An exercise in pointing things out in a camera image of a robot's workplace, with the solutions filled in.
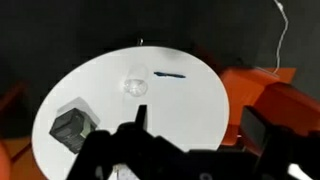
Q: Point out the clear plastic cup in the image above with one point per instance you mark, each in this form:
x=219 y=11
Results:
x=135 y=87

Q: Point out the orange chair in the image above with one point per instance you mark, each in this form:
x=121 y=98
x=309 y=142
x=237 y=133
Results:
x=246 y=86
x=16 y=160

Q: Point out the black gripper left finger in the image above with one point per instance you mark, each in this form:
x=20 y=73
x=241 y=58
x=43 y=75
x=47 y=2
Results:
x=133 y=150

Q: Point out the black cardboard box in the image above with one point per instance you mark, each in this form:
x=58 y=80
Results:
x=71 y=131

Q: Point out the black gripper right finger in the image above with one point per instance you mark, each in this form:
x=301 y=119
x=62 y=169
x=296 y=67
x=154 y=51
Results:
x=286 y=150

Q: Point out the blue pen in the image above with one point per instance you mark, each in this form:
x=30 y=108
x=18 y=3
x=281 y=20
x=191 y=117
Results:
x=169 y=75

